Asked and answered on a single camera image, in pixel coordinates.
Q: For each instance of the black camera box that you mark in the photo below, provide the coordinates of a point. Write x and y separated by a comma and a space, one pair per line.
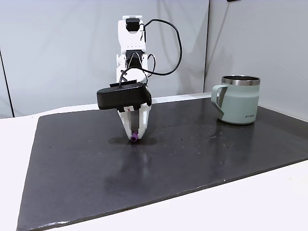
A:
120, 96

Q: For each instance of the black table mat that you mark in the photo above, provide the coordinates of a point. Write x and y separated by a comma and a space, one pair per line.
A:
168, 163

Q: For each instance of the pale green steel mug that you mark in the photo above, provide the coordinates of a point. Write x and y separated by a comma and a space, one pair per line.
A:
238, 103

